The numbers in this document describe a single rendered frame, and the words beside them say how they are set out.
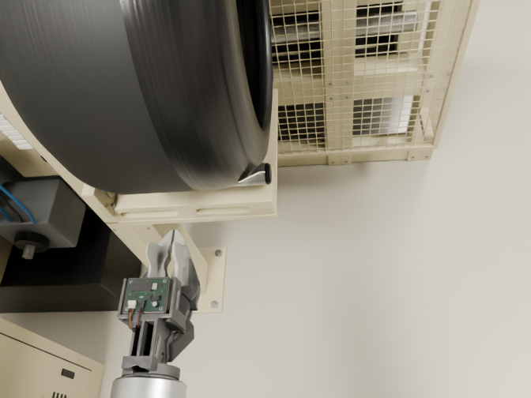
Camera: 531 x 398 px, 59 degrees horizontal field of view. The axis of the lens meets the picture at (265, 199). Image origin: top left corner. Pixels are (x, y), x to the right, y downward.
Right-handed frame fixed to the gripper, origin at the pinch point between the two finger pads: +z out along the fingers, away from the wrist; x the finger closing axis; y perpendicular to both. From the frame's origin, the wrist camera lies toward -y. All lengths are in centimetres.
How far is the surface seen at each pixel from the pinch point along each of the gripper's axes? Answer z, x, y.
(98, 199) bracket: 17.1, 22.9, -14.7
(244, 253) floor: 45, 11, -107
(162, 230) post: 30, 25, -56
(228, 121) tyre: 9.8, -10.7, 14.7
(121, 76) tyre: 9.5, 0.0, 24.4
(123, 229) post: 28, 34, -50
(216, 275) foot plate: 36, 21, -106
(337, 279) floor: 33, -25, -107
